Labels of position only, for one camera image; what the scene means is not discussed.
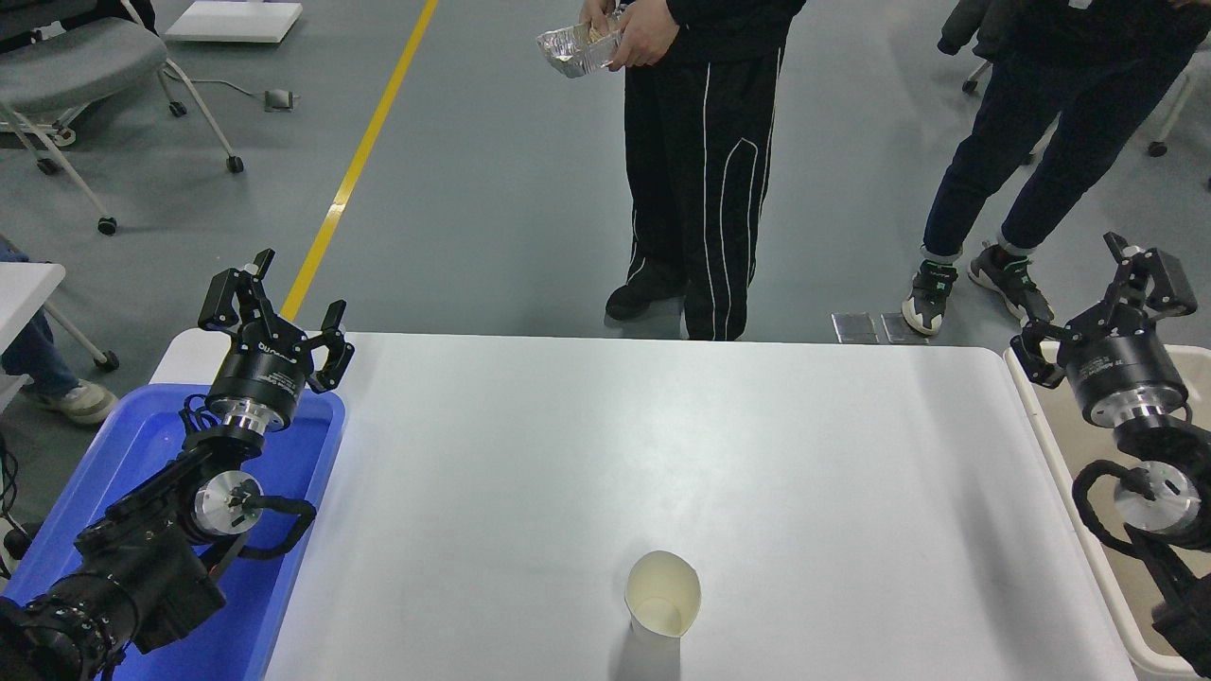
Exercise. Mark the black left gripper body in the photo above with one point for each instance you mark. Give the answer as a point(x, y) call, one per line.
point(260, 374)

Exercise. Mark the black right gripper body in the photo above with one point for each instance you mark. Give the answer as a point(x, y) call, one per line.
point(1126, 369)

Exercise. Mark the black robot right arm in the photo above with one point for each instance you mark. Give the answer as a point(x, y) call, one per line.
point(1159, 445)

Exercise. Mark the metal floor plate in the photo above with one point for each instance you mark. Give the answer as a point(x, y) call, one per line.
point(854, 328)
point(894, 331)

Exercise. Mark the small grey floor box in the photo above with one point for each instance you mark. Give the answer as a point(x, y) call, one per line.
point(279, 98)

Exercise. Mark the grey office chair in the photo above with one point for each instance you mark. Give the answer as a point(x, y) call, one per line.
point(76, 57)

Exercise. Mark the silver foil tray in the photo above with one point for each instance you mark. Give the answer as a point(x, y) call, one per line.
point(572, 55)

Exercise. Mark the white flat board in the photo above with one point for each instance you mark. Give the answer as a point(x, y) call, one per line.
point(232, 19)

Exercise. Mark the seated person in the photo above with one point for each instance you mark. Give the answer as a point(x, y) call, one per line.
point(38, 355)

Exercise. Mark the white paper cup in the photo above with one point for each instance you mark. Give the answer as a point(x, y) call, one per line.
point(662, 596)

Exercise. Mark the person in dark sneakers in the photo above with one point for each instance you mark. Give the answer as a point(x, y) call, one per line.
point(1041, 142)

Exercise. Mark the person's hand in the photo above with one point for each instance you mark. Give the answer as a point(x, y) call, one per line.
point(648, 33)
point(598, 13)

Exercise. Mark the white side table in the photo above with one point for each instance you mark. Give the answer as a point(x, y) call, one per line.
point(24, 288)

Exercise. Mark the standing person with foil tray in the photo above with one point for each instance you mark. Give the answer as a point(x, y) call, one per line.
point(700, 189)

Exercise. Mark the large beige dustbin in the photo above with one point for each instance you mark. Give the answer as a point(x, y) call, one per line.
point(1069, 426)

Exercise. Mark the tan paper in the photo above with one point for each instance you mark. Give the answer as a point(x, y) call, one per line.
point(600, 35)

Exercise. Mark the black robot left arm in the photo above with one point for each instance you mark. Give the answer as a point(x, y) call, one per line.
point(142, 567)

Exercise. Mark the dark jacket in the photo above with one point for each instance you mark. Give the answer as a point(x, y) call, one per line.
point(970, 24)

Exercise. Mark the blue plastic tray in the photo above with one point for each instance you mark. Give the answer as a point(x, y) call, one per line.
point(284, 605)

